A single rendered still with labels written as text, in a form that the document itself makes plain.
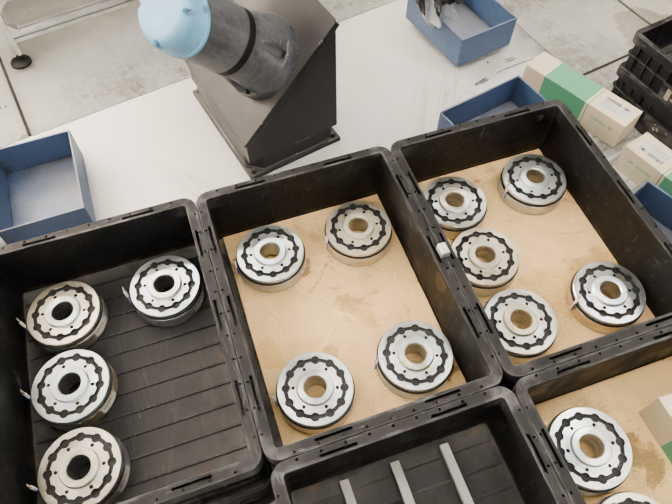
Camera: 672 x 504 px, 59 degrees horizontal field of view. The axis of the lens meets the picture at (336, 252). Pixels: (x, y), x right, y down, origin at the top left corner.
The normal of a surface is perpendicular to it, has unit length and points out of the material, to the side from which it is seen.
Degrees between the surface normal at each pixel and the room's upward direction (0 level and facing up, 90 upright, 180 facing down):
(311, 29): 44
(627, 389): 0
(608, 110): 0
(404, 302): 0
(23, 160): 90
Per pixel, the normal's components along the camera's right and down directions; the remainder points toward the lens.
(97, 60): -0.01, -0.53
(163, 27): -0.55, 0.04
